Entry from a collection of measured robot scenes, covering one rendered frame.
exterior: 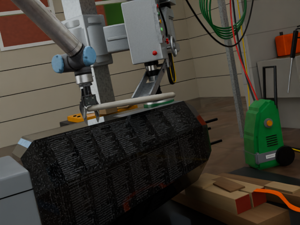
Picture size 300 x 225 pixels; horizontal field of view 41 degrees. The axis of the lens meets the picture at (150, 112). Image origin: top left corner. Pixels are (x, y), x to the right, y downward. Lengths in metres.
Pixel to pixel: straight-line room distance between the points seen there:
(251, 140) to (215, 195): 1.10
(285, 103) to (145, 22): 2.78
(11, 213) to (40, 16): 0.87
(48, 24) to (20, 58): 6.80
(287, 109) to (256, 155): 1.61
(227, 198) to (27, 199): 1.51
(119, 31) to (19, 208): 2.25
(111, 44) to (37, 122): 5.51
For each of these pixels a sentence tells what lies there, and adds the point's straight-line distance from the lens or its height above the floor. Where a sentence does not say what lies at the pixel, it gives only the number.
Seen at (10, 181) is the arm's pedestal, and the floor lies 0.83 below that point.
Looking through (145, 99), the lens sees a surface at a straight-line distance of 1.95.
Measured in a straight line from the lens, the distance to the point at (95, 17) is 3.28.
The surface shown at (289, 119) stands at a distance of 5.11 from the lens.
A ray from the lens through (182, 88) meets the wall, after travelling 9.96.
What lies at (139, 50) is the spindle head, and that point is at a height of 1.19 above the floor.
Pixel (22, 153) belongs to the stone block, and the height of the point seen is 0.74.
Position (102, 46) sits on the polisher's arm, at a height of 1.30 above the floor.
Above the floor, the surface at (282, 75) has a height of 0.66.
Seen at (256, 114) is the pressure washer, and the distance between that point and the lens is 3.56.
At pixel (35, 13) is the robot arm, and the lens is 1.79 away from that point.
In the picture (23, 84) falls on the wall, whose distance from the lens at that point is 8.57.
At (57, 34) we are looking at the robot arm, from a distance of 1.83.
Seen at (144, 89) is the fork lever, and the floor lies 0.93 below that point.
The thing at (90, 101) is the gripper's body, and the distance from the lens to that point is 2.07.
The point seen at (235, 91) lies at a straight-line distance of 4.84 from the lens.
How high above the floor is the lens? 1.10
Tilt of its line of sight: 7 degrees down
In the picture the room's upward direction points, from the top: 11 degrees counter-clockwise
